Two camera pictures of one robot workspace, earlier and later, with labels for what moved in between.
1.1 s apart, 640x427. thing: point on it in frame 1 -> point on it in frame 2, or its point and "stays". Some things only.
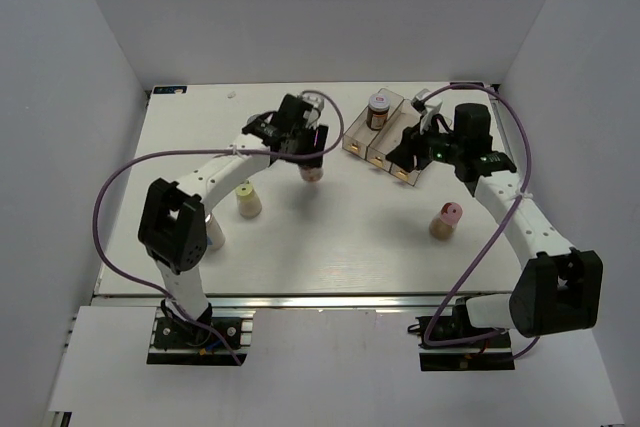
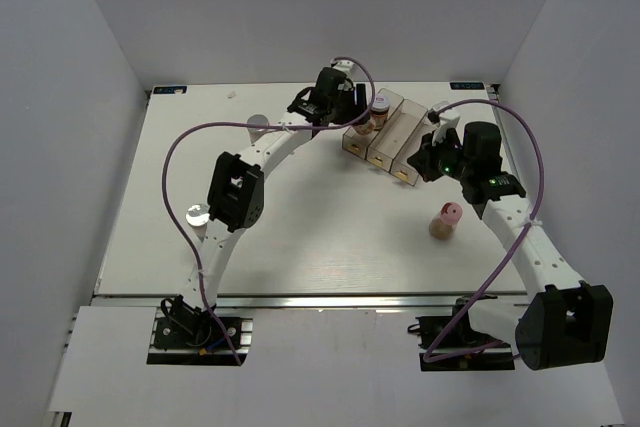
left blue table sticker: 170,89 stays
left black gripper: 319,139 -> 349,92
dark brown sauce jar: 378,111 stays
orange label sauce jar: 311,174 -> 364,128
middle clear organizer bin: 379,147 stays
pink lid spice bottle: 443,226 stays
